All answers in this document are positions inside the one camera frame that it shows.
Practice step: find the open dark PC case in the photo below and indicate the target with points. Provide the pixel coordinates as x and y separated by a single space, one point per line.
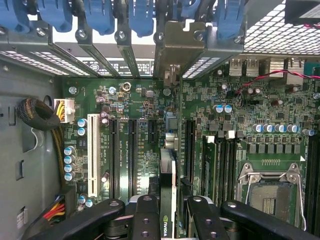
25 150

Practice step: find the black RAM slot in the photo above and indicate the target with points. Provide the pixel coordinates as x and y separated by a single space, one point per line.
226 170
233 170
220 170

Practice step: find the metal locking lever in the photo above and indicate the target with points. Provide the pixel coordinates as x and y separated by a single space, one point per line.
300 197

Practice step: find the blue slot retention clip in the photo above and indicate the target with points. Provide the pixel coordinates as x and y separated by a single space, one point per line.
190 7
55 15
230 20
141 20
100 17
12 15

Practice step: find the white expansion slot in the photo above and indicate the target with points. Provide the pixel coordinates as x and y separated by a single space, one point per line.
93 155

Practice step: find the long black expansion slot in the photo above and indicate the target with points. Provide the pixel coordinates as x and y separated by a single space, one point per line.
133 160
114 160
190 150

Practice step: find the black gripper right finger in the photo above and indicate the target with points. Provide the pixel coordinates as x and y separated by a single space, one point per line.
205 222

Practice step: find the CPU socket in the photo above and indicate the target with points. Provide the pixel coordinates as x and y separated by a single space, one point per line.
270 200

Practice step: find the white power connector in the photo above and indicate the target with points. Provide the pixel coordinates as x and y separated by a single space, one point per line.
67 110

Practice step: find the metal slot cover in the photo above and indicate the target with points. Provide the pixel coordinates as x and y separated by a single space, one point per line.
101 61
129 62

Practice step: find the installed green RAM stick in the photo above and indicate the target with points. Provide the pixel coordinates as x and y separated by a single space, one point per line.
209 170

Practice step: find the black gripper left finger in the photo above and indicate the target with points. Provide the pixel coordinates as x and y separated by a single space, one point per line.
145 220

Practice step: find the green motherboard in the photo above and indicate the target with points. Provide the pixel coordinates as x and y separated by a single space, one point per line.
140 100

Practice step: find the short black expansion slot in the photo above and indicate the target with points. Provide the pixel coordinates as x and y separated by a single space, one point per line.
152 131

